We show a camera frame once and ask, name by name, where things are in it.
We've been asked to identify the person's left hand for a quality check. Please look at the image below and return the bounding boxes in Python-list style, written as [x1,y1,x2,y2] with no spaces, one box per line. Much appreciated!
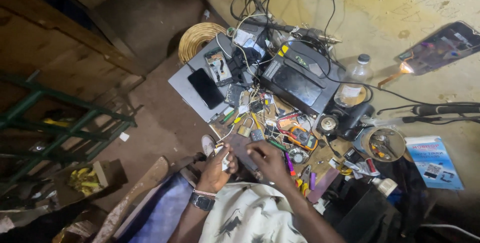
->
[197,152,239,194]

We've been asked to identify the person's right hand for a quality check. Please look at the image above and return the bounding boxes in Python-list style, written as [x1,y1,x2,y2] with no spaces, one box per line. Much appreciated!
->
[245,140,296,192]

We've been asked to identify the small white phone part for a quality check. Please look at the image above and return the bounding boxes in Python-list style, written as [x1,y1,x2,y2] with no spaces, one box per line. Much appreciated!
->
[214,144,232,172]

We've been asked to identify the green pen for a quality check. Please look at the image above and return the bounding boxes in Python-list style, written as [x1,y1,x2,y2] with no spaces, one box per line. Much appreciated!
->
[266,138,289,152]

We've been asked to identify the brass padlock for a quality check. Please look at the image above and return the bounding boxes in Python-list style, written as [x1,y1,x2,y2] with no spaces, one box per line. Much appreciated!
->
[237,117,255,138]

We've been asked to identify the white shoe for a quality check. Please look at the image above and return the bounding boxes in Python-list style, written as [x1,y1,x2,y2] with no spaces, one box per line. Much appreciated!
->
[201,134,217,158]

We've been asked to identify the yellow green screwdriver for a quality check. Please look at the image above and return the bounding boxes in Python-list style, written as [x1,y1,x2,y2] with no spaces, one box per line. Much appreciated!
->
[227,112,248,129]

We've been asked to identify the purple pen tool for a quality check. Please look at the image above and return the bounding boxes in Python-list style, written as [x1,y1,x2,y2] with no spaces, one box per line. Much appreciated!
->
[283,152,297,177]

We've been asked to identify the small round speaker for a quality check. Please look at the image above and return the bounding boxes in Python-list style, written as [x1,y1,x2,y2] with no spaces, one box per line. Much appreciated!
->
[287,147,310,166]

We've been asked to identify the orange multimeter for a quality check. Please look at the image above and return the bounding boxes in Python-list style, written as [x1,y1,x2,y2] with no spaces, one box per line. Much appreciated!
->
[286,125,319,152]

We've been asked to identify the black wristwatch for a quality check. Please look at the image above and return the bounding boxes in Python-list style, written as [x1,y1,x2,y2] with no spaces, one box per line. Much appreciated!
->
[188,192,216,212]

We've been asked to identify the white patterned shirt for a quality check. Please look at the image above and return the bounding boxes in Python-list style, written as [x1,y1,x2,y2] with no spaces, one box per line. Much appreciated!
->
[198,182,309,243]

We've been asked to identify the purple mat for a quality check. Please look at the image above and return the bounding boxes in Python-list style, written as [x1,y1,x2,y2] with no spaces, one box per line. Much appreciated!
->
[307,167,340,204]

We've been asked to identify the black smartphone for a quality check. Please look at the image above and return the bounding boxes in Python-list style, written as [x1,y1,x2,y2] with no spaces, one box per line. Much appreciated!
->
[187,68,226,110]

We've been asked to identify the black power supply box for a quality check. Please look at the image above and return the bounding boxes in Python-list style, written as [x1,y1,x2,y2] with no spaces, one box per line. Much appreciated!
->
[260,42,341,116]

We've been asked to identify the blue cloth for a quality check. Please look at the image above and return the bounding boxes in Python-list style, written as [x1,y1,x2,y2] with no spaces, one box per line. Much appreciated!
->
[123,173,194,243]

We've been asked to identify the grey laptop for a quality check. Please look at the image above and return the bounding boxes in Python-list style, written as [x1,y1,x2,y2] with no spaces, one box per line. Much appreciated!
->
[167,33,241,124]

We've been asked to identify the opened smartphone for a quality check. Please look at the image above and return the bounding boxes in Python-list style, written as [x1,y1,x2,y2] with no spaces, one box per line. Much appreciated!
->
[204,47,234,88]

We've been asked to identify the black speaker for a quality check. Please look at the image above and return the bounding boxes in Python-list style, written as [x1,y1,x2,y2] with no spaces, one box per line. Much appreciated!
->
[316,102,376,142]

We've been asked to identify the small black charger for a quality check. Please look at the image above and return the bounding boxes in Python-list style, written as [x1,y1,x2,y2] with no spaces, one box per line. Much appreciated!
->
[343,147,363,164]

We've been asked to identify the wooden plank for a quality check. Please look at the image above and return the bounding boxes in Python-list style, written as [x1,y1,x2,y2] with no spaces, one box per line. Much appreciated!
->
[91,156,170,243]

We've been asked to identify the clear plastic bottle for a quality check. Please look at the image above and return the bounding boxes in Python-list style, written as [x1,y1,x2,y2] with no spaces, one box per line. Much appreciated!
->
[333,53,373,108]

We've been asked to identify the round tin of tools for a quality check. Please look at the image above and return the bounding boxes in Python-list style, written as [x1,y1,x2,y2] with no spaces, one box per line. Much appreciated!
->
[361,126,407,163]

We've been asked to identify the hot air gun nozzle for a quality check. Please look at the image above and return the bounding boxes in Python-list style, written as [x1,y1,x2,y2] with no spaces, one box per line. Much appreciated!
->
[292,27,343,45]

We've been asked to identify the small white bottle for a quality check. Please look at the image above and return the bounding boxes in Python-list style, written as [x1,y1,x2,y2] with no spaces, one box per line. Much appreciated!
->
[371,177,398,198]

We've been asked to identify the box of yellow scraps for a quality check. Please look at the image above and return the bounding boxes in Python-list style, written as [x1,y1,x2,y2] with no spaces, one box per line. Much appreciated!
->
[67,160,128,199]

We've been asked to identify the blue printed box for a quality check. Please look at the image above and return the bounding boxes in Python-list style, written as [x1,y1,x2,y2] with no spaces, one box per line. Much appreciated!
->
[404,135,465,191]

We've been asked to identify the large phone with lit screen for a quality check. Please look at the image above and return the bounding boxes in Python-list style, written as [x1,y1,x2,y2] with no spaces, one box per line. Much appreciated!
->
[398,20,480,76]

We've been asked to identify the white bead bracelet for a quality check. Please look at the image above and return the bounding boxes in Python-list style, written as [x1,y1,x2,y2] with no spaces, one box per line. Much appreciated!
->
[193,188,218,198]

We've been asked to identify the yellow handled pliers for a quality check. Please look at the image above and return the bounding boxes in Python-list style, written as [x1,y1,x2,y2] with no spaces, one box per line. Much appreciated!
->
[295,165,312,198]

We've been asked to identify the tan wire coil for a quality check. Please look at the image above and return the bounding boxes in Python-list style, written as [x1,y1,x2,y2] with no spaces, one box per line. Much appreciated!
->
[178,22,228,65]

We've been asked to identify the tangle of black cables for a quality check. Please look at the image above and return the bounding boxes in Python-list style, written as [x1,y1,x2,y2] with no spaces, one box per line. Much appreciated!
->
[229,0,338,71]

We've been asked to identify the green metal frame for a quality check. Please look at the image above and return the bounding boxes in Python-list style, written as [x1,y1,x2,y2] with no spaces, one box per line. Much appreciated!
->
[0,70,138,196]

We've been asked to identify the black soldering handle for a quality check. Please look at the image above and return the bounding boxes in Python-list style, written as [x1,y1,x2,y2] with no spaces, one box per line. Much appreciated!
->
[376,102,480,117]

